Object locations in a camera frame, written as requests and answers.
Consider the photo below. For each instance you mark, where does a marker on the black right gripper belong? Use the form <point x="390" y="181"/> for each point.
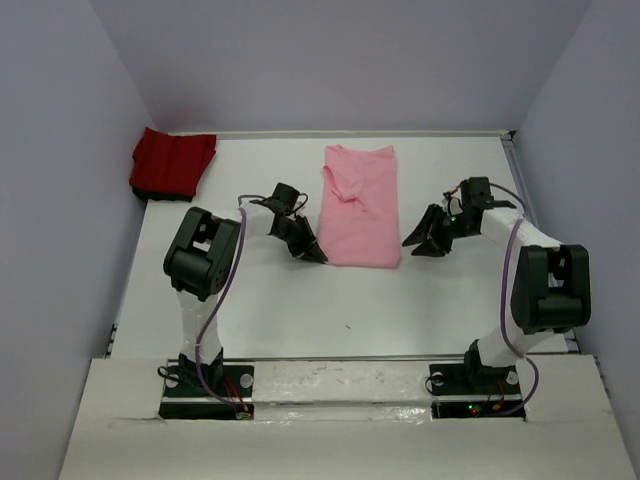
<point x="435" y="246"/>

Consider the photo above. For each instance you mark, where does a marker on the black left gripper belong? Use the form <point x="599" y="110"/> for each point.
<point x="313" y="253"/>

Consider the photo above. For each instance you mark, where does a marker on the pink t shirt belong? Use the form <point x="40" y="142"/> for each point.
<point x="359" y="223"/>

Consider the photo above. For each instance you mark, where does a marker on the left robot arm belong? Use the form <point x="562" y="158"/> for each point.
<point x="203" y="260"/>

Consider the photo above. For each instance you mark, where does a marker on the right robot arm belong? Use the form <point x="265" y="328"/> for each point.
<point x="490" y="351"/>

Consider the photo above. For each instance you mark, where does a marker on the red folded t shirt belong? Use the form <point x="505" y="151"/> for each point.
<point x="170" y="167"/>

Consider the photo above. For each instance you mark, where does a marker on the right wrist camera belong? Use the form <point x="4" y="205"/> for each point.
<point x="452" y="203"/>

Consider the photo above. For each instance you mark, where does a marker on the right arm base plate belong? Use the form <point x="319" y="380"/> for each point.
<point x="477" y="400"/>

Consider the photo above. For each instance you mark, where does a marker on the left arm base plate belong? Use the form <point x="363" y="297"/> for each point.
<point x="184" y="399"/>

